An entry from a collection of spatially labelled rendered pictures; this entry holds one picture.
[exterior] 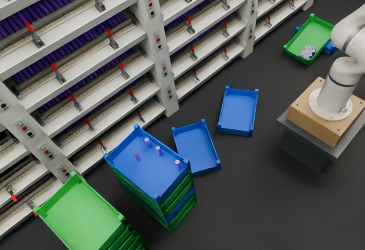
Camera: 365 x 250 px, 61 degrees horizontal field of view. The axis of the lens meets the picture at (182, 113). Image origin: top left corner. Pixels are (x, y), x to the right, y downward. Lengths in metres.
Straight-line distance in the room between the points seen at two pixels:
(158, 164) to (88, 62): 0.52
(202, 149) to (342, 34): 0.95
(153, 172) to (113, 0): 0.71
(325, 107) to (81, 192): 1.10
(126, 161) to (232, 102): 0.88
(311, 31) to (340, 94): 1.02
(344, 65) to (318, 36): 1.01
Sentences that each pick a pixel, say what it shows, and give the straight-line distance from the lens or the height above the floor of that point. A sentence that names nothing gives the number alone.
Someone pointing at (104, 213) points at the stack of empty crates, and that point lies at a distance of 1.31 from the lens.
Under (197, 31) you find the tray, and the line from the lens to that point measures 1.73.
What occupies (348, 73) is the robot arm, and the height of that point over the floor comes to 0.65.
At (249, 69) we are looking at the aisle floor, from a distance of 2.19.
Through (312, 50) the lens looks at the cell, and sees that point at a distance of 2.25.
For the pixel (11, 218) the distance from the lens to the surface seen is 1.85.
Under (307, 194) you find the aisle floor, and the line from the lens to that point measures 1.75.
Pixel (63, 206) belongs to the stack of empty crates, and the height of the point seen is 0.40.
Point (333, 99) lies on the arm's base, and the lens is 1.47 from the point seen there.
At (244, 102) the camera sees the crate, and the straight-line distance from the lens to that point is 2.00.
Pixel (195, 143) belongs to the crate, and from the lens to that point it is 1.83.
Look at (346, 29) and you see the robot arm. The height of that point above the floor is 0.79.
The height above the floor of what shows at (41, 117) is 0.53.
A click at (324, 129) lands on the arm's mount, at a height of 0.37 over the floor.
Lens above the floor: 1.58
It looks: 53 degrees down
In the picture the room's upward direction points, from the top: 10 degrees counter-clockwise
